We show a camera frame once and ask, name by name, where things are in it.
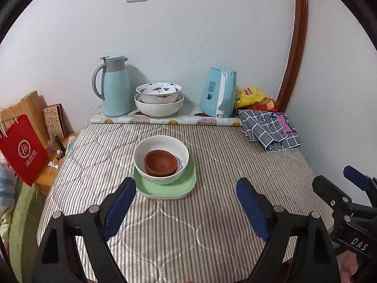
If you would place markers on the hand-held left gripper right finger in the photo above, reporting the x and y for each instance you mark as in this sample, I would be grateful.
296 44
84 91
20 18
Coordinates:
250 206

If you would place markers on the brown patterned book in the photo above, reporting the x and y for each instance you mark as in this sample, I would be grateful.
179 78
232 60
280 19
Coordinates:
53 121

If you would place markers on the blue and red patterned bowl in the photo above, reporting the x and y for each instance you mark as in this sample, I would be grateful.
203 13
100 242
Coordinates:
159 97

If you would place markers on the small brown bowl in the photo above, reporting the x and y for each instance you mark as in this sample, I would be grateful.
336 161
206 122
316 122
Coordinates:
160 162
160 174

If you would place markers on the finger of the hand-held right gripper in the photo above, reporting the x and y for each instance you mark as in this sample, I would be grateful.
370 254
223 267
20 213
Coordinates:
330 193
358 178

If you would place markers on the large white bowl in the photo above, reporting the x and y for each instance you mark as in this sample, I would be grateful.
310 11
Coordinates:
159 109

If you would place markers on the blue striped cloth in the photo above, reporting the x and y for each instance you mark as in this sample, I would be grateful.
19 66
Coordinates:
4 174

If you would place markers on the light blue electric kettle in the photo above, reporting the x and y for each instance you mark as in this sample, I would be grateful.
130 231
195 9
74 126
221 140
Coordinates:
212 97

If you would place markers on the brown wooden door frame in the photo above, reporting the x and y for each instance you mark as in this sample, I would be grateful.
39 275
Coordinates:
297 50

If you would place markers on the yellow chips bag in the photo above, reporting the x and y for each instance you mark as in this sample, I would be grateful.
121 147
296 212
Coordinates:
250 95

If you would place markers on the green cloth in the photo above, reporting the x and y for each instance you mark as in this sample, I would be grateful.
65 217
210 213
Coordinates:
20 221

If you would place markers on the light blue thermos jug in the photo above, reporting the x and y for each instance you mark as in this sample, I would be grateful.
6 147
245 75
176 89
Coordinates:
116 91

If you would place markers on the green square plate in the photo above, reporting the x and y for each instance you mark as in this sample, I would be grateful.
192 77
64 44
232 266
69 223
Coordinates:
165 198
182 185

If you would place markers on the person's right hand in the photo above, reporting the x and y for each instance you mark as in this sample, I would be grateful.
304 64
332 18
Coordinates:
350 268

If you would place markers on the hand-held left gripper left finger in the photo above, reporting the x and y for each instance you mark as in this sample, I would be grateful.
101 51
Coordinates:
120 206

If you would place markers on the small dark bottle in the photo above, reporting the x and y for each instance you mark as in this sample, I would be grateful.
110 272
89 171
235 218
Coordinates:
59 144

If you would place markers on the fruit print mat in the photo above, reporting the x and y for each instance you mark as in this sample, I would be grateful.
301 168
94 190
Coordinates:
176 121

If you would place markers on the wooden side table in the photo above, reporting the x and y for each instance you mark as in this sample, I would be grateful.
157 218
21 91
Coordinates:
59 168

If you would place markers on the red paper bag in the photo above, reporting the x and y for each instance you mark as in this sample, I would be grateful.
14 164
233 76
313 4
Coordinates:
23 153

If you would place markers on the plain white bowl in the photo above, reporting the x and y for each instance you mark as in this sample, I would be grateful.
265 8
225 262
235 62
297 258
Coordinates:
159 143

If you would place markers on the red snack bag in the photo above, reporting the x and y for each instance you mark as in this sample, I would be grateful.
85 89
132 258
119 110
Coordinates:
268 104

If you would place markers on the grey checked cloth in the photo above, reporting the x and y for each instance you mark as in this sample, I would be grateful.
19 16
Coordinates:
265 135

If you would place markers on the striped grey blanket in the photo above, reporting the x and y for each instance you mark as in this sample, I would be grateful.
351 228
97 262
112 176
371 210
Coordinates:
206 227

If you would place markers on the purple paper tag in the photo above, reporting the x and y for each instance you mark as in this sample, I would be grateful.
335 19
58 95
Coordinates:
284 123

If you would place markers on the wooden cutting board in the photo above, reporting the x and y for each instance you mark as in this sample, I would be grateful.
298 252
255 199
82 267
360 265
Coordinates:
32 106

